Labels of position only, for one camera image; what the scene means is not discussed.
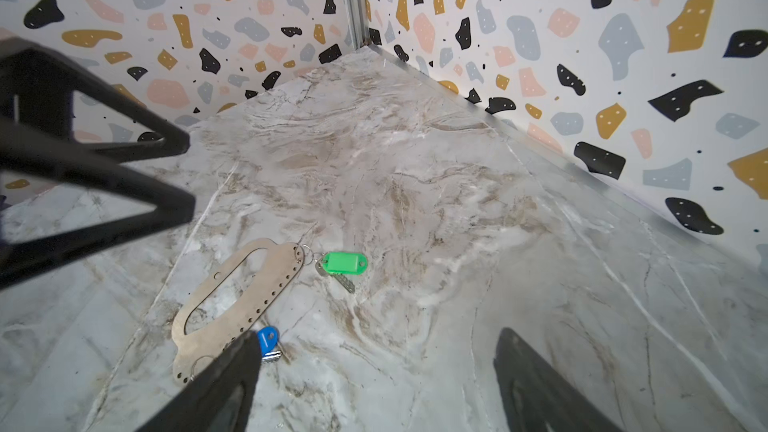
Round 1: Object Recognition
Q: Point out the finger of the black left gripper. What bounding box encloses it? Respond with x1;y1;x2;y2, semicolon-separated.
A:
1;37;190;163
1;120;196;288

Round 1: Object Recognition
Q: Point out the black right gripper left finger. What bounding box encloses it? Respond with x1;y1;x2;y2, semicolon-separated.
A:
139;331;262;431

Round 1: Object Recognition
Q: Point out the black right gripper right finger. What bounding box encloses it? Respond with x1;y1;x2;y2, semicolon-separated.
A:
493;328;619;431

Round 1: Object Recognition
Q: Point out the perforated metal key holder plate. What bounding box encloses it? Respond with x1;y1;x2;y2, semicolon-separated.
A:
171;238;305;385

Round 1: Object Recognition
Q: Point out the blue capped key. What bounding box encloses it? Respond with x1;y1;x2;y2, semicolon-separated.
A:
257;326;282;362

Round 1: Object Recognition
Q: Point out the small silver key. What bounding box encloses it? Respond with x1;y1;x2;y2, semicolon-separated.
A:
315;262;356;294

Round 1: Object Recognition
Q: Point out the green key tag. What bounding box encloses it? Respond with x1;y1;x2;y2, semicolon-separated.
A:
320;252;368;275

